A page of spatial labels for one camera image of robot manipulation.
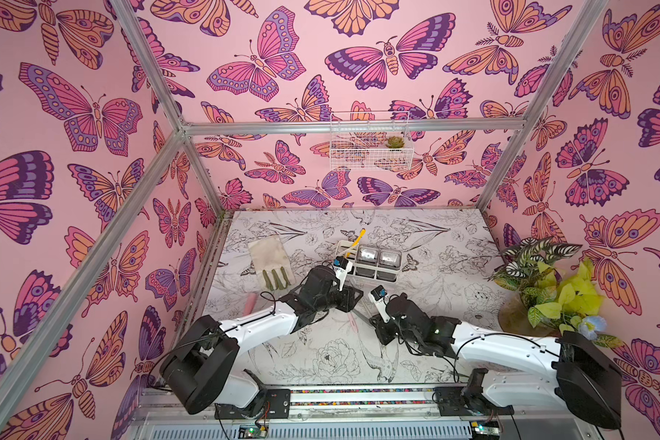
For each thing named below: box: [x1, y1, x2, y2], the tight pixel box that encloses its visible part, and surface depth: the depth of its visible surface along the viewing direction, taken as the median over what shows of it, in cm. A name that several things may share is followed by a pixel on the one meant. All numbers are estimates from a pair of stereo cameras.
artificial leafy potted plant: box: [489, 236, 623, 349], surface depth 71 cm
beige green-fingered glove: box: [247, 234, 297, 291], surface depth 105 cm
